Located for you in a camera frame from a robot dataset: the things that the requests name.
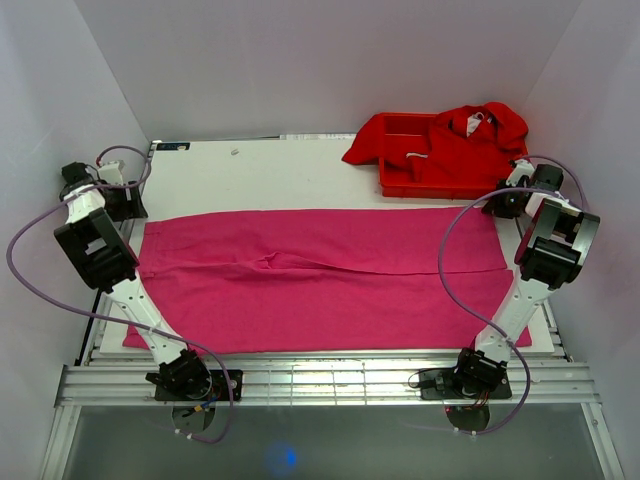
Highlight pink trousers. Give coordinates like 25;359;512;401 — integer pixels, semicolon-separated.
139;208;513;354

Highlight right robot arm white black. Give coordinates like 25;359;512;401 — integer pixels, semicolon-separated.
451;158;601;398

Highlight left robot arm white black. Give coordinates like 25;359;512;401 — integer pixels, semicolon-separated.
54;162;213;400

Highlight red trousers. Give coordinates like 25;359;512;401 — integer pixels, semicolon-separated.
342;102;529;188

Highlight blue label sticker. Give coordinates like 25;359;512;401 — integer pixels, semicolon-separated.
156;142;191;151

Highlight red plastic bin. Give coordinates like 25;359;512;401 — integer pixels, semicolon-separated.
378;113;527;200

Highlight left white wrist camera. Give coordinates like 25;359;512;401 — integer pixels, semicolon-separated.
97;160;125;186

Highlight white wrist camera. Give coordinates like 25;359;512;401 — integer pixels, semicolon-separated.
97;160;125;186
497;159;535;189

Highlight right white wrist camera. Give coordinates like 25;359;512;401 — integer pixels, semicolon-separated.
497;159;535;189

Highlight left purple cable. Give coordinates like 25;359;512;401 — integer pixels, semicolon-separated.
5;145;236;445

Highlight aluminium rail frame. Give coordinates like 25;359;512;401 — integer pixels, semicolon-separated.
40;354;624;479

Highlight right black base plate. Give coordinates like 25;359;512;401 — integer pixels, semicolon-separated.
417;367;512;401

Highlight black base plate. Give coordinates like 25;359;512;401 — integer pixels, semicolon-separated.
417;367;512;401
154;368;244;402

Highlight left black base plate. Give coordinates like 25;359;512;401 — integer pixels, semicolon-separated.
154;368;244;402

